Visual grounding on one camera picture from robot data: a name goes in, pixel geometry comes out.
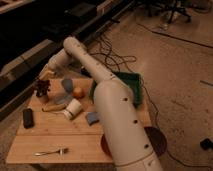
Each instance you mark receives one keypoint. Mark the light blue plate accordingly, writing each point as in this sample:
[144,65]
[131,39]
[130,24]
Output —
[63,98]

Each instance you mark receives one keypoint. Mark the yellow banana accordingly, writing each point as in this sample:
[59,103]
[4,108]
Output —
[50,108]

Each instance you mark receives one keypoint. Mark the green plastic tray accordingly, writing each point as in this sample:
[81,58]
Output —
[133,86]

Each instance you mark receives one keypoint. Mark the black rectangular block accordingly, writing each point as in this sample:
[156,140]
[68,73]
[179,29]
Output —
[28,120]

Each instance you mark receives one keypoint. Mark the orange translucent bowl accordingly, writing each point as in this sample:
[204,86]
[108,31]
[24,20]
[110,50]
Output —
[104,145]

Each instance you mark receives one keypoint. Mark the office chair base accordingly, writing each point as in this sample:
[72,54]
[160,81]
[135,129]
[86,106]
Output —
[155,7]

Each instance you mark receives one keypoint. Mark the dark round floor disc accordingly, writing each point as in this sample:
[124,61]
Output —
[157,139]

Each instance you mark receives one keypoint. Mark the yellow apple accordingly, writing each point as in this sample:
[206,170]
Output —
[78,92]

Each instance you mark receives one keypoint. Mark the white paper cup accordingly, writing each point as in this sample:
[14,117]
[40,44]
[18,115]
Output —
[73,109]

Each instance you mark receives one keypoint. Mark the dark grape bunch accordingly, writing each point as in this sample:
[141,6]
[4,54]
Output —
[42,87]

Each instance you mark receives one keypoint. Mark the blue cloth sponge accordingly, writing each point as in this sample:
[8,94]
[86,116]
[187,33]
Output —
[92,118]

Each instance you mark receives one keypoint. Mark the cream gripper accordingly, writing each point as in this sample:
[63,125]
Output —
[46,74]

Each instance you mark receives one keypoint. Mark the silver fork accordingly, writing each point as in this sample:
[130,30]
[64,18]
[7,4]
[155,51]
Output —
[60,151]

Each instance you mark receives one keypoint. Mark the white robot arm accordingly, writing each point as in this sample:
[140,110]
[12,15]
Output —
[127,140]

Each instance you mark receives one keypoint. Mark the black object on floor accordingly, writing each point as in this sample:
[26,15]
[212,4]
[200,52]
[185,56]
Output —
[206,144]

